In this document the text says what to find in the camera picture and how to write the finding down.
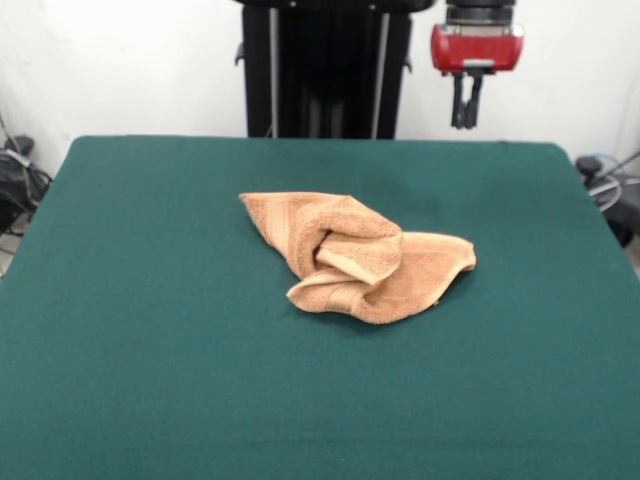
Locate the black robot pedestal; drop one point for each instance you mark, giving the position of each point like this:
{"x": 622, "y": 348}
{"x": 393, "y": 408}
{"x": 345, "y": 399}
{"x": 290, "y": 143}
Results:
{"x": 325, "y": 75}

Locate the tan terry towel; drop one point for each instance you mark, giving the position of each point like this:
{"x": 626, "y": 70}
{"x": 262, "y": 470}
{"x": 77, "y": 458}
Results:
{"x": 370, "y": 240}

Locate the dark green table cloth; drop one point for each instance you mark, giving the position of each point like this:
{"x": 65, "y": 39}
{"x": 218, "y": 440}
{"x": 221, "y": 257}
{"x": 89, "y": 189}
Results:
{"x": 150, "y": 360}

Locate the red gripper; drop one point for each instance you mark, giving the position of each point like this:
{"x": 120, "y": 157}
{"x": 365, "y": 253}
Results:
{"x": 475, "y": 47}

